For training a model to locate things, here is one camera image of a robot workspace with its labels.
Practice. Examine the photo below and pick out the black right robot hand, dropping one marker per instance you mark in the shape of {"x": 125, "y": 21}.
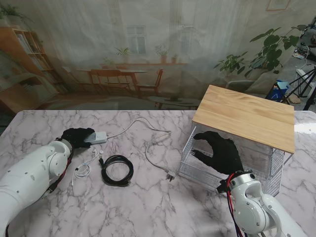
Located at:
{"x": 224, "y": 155}

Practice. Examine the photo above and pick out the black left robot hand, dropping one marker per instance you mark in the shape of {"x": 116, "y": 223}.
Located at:
{"x": 74, "y": 138}

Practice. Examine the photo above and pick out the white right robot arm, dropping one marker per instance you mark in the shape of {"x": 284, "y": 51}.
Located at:
{"x": 251, "y": 209}

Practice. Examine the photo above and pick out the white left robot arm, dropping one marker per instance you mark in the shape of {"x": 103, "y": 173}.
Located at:
{"x": 29, "y": 172}

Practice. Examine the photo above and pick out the blue bag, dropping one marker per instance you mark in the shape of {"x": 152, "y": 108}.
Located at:
{"x": 277, "y": 92}

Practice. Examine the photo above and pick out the printed scenery backdrop cloth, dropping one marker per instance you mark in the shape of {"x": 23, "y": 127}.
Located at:
{"x": 98, "y": 49}

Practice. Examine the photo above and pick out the black tripod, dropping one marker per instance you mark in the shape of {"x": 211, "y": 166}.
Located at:
{"x": 302, "y": 84}

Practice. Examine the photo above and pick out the white box on floor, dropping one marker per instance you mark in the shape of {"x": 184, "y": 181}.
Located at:
{"x": 306, "y": 74}

